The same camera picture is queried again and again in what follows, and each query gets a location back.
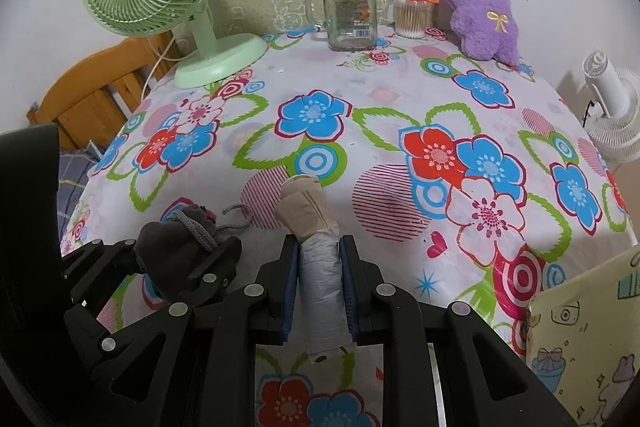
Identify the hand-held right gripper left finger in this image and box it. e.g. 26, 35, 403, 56
65, 234, 301, 427

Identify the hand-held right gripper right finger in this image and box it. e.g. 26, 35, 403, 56
339, 234, 576, 427

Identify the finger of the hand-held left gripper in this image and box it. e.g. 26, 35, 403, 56
60, 238, 138, 308
187, 236, 243, 308

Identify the white roll with beige band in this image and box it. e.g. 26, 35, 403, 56
276, 174, 351, 364

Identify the grey sock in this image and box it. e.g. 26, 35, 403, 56
134, 204, 256, 303

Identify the yellow printed fabric box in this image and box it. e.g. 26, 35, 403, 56
522, 247, 640, 427

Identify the grey plaid pillow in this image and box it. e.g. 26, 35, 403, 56
57, 149, 103, 218

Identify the glass jar mug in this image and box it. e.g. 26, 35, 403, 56
304, 0, 377, 52

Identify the cotton swab jar orange lid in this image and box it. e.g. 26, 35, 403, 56
392, 0, 440, 40

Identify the purple plush rabbit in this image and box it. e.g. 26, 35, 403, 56
438, 0, 523, 68

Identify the white standing fan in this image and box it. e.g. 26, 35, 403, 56
582, 50, 640, 165

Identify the green fan cable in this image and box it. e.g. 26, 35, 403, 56
141, 29, 181, 102

